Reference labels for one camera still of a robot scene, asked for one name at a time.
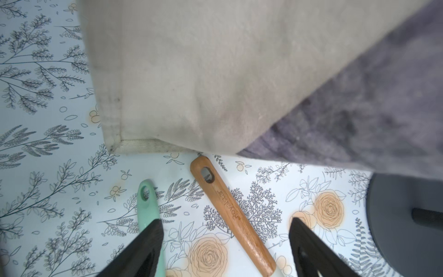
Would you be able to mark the wooden handle white utensil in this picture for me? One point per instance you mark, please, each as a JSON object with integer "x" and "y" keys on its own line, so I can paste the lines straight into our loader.
{"x": 226, "y": 205}

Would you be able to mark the grey utensil rack stand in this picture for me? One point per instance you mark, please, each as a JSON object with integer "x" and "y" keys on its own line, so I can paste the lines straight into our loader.
{"x": 405, "y": 217}

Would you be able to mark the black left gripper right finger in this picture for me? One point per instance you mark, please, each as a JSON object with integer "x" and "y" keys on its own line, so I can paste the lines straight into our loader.
{"x": 312, "y": 257}

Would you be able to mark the mint handle grey ladle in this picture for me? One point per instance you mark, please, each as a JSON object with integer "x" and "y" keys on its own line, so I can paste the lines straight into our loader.
{"x": 148, "y": 212}

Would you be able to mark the beige canvas tote bag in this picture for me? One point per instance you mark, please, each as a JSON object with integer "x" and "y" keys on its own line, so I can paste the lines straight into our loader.
{"x": 356, "y": 84}

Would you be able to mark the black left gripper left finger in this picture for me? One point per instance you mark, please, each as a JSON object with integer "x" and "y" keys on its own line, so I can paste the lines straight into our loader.
{"x": 142, "y": 257}

